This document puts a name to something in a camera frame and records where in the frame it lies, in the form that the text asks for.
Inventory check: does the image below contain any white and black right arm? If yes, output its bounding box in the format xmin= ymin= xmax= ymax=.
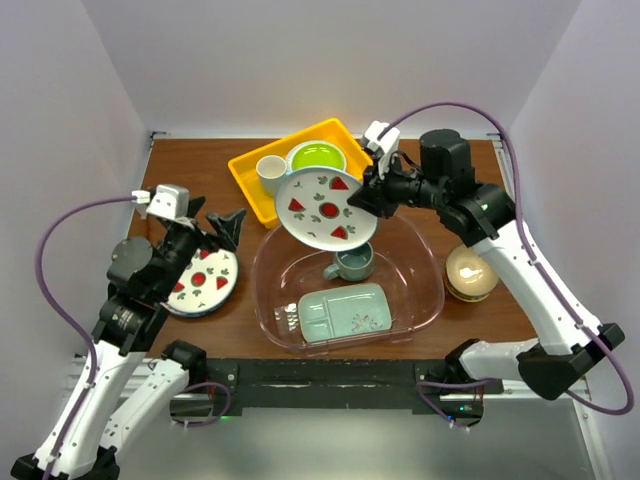
xmin=348 ymin=121 xmax=624 ymax=400

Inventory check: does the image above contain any clear plastic bin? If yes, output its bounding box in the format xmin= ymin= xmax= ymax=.
xmin=250 ymin=216 xmax=445 ymax=356

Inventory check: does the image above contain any yellow plastic tray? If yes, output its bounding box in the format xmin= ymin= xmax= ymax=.
xmin=228 ymin=118 xmax=372 ymax=229

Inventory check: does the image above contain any teal glazed ceramic mug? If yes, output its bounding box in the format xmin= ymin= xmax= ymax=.
xmin=323 ymin=243 xmax=375 ymax=282

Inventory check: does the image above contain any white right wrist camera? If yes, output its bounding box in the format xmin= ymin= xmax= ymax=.
xmin=359 ymin=121 xmax=400 ymax=179

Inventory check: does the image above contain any beige bowl with black rim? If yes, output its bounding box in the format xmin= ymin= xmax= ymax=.
xmin=444 ymin=245 xmax=499 ymax=295

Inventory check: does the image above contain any dark blue patterned plate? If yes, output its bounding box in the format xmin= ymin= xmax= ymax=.
xmin=167 ymin=249 xmax=240 ymax=318

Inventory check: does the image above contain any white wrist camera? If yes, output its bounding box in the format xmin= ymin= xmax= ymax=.
xmin=359 ymin=121 xmax=400 ymax=179
xmin=131 ymin=184 xmax=189 ymax=223

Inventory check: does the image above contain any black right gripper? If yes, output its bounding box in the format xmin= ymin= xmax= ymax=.
xmin=349 ymin=150 xmax=447 ymax=219

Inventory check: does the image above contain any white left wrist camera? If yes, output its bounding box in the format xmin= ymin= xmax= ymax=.
xmin=131 ymin=184 xmax=189 ymax=223

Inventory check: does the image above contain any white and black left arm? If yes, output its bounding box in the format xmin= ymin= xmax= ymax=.
xmin=10 ymin=188 xmax=246 ymax=479

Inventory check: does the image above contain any aluminium table frame rail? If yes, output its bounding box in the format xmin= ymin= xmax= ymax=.
xmin=489 ymin=133 xmax=614 ymax=479

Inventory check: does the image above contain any mint divided rectangular plate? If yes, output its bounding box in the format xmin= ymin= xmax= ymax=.
xmin=297 ymin=283 xmax=392 ymax=343

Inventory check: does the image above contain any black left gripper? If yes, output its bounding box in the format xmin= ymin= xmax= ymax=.
xmin=154 ymin=195 xmax=245 ymax=299

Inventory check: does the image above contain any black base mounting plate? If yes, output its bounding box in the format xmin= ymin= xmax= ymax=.
xmin=169 ymin=357 xmax=505 ymax=431

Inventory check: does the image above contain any white mug blue handle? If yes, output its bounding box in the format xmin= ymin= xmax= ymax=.
xmin=255 ymin=155 xmax=288 ymax=197

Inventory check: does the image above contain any green plate white rim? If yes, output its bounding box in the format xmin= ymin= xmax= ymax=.
xmin=285 ymin=140 xmax=347 ymax=172

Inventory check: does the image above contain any yellow patterned bowl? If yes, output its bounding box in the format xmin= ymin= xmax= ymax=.
xmin=446 ymin=285 xmax=490 ymax=303

